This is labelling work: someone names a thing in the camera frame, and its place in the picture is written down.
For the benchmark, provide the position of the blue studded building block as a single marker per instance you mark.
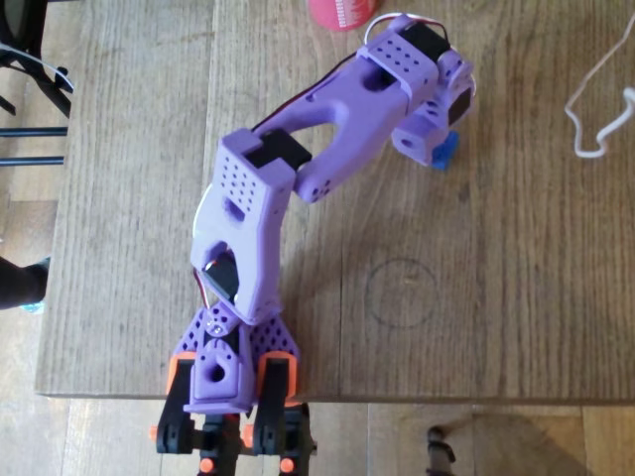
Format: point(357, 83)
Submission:
point(444, 158)

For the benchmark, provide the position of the purple perforated robot base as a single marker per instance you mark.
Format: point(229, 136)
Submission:
point(278, 342)

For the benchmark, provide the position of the purple robot arm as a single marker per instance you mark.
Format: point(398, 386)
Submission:
point(347, 114)

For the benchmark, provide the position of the red plastic cup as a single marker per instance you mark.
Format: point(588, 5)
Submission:
point(342, 12)

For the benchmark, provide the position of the dark furniture foot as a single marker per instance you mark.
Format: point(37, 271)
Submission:
point(440, 446)

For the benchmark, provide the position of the dark shoe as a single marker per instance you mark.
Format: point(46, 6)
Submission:
point(17, 282)

